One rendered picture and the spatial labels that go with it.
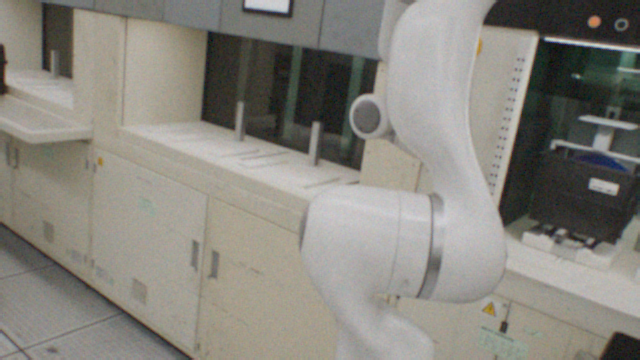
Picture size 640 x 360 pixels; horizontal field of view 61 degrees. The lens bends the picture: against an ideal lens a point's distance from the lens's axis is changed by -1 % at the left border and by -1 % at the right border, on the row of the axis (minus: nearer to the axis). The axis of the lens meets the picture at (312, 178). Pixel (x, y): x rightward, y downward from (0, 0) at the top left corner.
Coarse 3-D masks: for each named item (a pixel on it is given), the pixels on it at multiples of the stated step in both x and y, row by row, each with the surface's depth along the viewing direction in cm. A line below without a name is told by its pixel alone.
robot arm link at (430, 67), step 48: (432, 0) 61; (480, 0) 60; (432, 48) 59; (432, 96) 59; (432, 144) 60; (480, 192) 58; (432, 240) 57; (480, 240) 57; (432, 288) 59; (480, 288) 59
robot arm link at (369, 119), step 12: (372, 96) 100; (384, 96) 101; (360, 108) 101; (372, 108) 100; (384, 108) 98; (360, 120) 101; (372, 120) 100; (384, 120) 99; (360, 132) 102; (372, 132) 100; (384, 132) 100
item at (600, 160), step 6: (576, 156) 147; (582, 156) 146; (588, 156) 145; (594, 156) 144; (600, 156) 143; (606, 156) 142; (588, 162) 145; (594, 162) 144; (600, 162) 143; (606, 162) 143; (612, 162) 142; (612, 168) 142; (618, 168) 141; (624, 168) 140
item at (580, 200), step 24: (600, 120) 136; (552, 144) 145; (576, 144) 143; (600, 144) 137; (552, 168) 137; (576, 168) 134; (600, 168) 130; (552, 192) 138; (576, 192) 134; (600, 192) 131; (624, 192) 128; (528, 216) 142; (552, 216) 139; (576, 216) 135; (600, 216) 132; (624, 216) 129; (600, 240) 132
